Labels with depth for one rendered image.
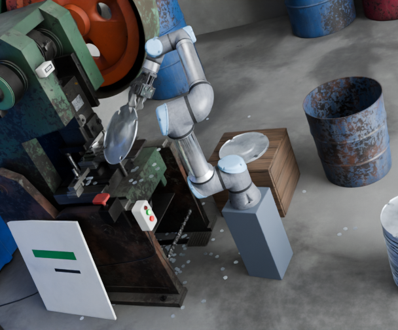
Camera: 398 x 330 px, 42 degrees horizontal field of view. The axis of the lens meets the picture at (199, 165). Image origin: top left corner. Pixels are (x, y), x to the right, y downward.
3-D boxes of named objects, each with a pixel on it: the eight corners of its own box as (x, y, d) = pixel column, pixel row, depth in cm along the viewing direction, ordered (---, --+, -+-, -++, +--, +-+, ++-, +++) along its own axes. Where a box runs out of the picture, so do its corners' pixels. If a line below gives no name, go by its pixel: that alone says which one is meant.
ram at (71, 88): (108, 123, 257) (80, 71, 241) (94, 141, 246) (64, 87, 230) (80, 127, 264) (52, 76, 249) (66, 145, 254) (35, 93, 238)
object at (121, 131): (103, 124, 263) (102, 123, 262) (136, 93, 244) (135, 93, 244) (105, 174, 249) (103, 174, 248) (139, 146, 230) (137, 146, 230)
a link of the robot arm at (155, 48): (165, 31, 222) (167, 35, 233) (141, 41, 223) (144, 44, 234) (172, 49, 223) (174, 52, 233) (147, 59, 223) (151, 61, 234)
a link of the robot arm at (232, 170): (254, 185, 233) (245, 162, 226) (226, 196, 234) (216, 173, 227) (248, 171, 243) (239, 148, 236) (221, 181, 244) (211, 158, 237)
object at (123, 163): (156, 159, 261) (146, 137, 254) (146, 177, 251) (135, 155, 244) (116, 164, 272) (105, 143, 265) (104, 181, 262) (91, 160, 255)
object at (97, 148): (109, 150, 268) (105, 143, 266) (96, 168, 257) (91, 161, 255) (95, 151, 272) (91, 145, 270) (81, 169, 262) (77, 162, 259)
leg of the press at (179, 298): (188, 289, 274) (114, 153, 227) (180, 308, 266) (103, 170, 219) (54, 285, 316) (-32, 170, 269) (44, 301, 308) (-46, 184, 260)
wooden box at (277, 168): (300, 173, 318) (286, 127, 300) (285, 217, 292) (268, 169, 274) (241, 176, 338) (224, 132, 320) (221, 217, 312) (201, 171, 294)
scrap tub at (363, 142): (397, 141, 311) (384, 71, 286) (394, 187, 281) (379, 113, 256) (326, 148, 330) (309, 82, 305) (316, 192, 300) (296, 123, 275)
